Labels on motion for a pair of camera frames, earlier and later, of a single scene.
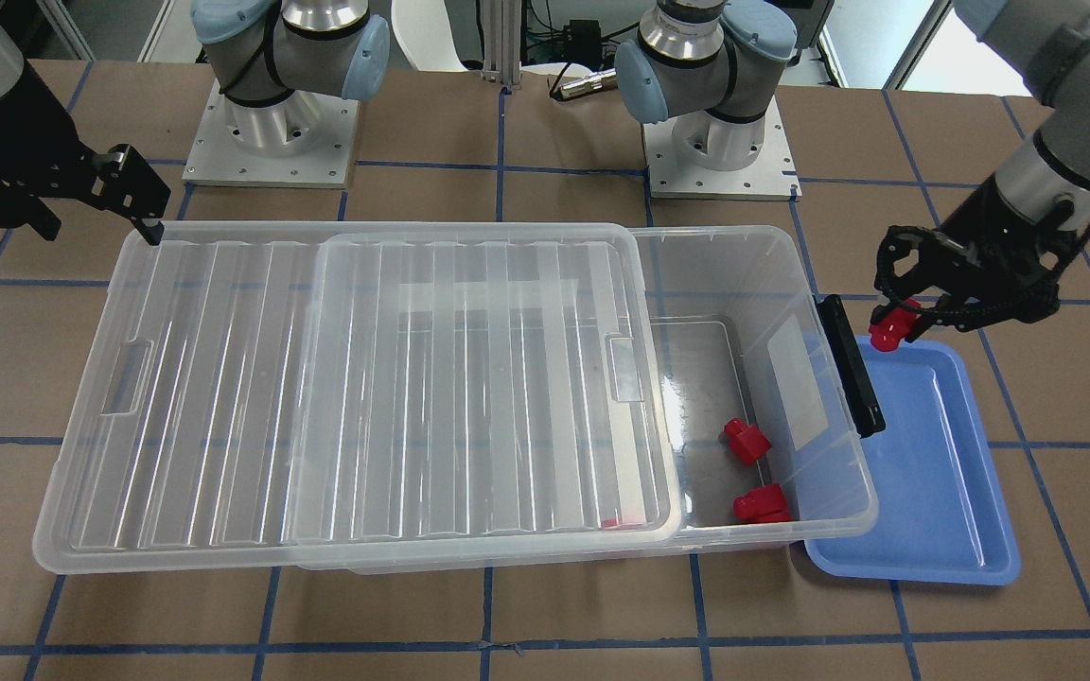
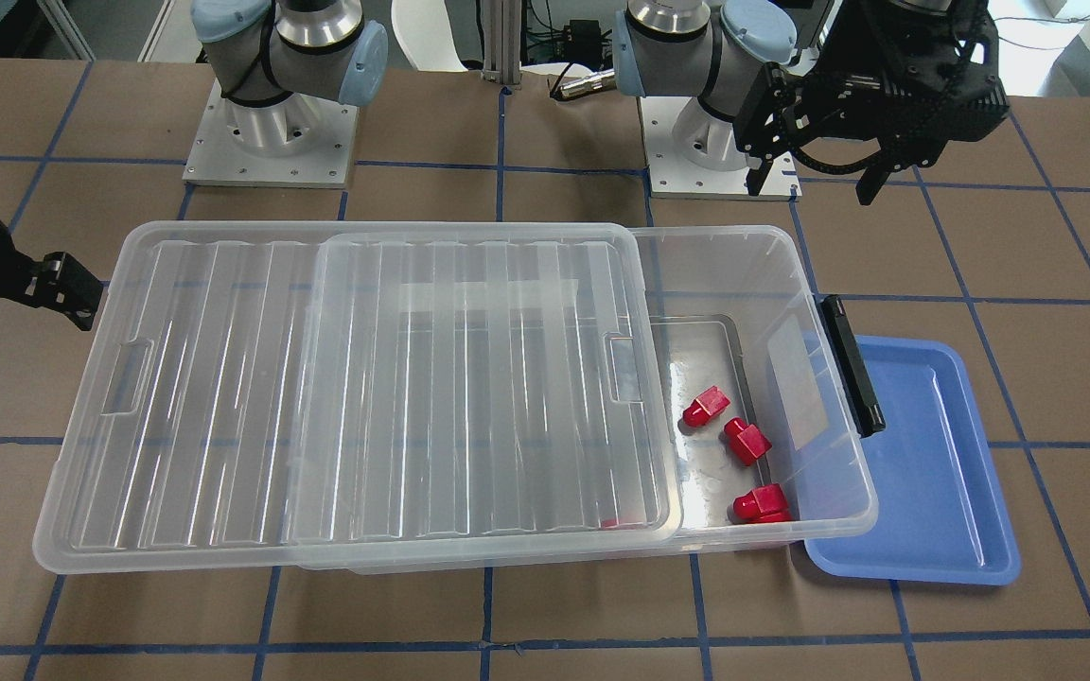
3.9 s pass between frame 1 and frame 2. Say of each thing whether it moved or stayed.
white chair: stayed
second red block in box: stayed
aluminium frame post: stayed
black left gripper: moved
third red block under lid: stayed
